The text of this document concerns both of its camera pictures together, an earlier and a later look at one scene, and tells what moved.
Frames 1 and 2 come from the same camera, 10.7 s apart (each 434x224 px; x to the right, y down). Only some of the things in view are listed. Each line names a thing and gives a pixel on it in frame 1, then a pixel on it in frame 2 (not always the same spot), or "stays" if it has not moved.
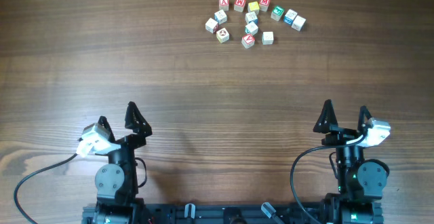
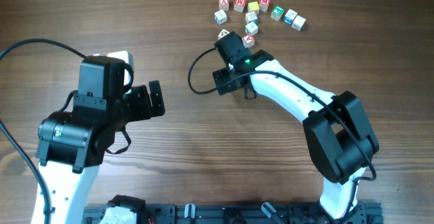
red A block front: (247, 41) stays
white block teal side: (251, 28) stays
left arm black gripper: (140, 130) → (143, 111)
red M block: (264, 3) stays
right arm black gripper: (339, 134) → (222, 77)
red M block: (239, 4) stays
